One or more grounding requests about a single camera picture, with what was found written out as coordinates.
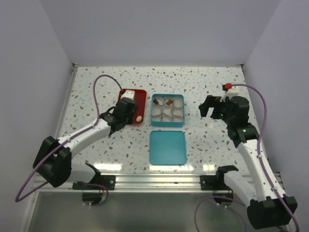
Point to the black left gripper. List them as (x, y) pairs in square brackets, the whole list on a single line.
[(130, 120)]

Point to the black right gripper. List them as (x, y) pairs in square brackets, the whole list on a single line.
[(210, 102)]

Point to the milk chocolate rectangular piece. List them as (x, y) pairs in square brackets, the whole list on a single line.
[(169, 102)]

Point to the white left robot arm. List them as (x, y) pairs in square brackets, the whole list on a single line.
[(54, 159)]

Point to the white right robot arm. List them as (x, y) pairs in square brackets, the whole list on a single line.
[(266, 201)]

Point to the red lacquer tray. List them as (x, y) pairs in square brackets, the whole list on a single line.
[(140, 99)]

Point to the white paper cup liners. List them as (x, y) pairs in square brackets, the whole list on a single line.
[(167, 111)]

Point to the teal tin box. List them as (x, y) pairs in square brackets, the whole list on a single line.
[(167, 123)]

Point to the teal tin lid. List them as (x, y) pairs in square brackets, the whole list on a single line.
[(167, 148)]

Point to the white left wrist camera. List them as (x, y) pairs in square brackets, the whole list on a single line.
[(130, 94)]

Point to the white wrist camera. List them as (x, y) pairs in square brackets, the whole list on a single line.
[(130, 94), (230, 90)]

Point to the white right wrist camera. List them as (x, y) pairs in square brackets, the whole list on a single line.
[(230, 90)]

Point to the aluminium table frame rail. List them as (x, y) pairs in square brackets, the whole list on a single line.
[(75, 67)]

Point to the front aluminium mounting rail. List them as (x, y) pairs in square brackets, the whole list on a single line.
[(139, 183)]

